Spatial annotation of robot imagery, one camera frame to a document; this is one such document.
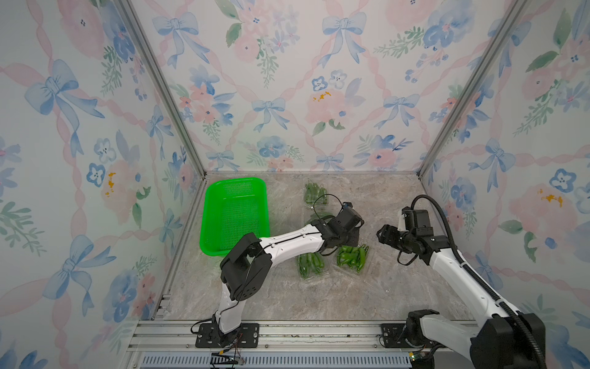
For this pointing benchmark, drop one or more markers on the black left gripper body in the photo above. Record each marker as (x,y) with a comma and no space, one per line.
(350,240)

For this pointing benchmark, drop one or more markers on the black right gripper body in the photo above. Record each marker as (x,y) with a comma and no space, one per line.
(396,238)

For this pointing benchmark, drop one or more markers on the clear pepper container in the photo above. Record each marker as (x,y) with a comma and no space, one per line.
(353,260)
(311,265)
(315,194)
(323,215)

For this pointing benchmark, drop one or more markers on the green plastic basket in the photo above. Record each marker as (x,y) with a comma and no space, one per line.
(232,209)

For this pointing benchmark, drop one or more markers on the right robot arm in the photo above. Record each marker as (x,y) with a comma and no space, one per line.
(504,336)

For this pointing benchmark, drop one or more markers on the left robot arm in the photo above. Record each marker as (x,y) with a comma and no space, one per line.
(245,268)

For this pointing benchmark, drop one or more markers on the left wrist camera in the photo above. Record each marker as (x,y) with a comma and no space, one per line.
(350,214)

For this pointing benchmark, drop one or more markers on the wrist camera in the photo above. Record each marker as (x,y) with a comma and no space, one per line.
(350,214)
(415,218)

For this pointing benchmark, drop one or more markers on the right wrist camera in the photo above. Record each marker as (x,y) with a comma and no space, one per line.
(415,218)

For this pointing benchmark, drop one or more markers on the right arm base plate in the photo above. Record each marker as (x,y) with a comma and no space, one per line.
(394,335)

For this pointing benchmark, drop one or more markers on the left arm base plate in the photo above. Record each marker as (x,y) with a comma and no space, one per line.
(210,336)

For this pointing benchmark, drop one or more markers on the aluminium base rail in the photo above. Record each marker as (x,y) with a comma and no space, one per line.
(283,344)

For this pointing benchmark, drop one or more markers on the aluminium corner post right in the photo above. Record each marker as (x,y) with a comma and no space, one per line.
(506,27)

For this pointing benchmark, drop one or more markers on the aluminium corner post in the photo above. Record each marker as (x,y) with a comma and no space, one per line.
(506,27)
(132,22)

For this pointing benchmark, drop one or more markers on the aluminium corner post left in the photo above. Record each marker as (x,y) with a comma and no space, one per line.
(132,22)

